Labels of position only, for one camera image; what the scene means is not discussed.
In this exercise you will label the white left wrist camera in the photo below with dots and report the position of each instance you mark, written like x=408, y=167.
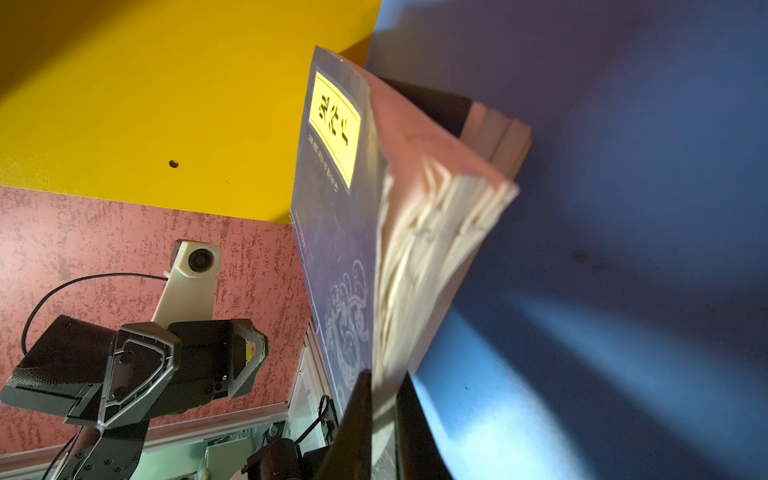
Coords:
x=189, y=293

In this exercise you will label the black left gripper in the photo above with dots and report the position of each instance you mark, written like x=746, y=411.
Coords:
x=92, y=375

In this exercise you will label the yellow pink blue bookshelf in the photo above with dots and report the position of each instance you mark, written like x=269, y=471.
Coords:
x=613, y=324

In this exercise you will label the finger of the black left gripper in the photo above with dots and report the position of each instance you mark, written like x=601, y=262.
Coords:
x=248, y=350

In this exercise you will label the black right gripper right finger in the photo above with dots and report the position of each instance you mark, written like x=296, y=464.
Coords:
x=418, y=456

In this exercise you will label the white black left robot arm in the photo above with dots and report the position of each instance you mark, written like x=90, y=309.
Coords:
x=99, y=453

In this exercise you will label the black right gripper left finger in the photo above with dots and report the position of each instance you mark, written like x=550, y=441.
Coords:
x=349, y=456

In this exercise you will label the blue Chinese book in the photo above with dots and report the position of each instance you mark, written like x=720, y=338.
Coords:
x=502, y=141
x=386, y=206

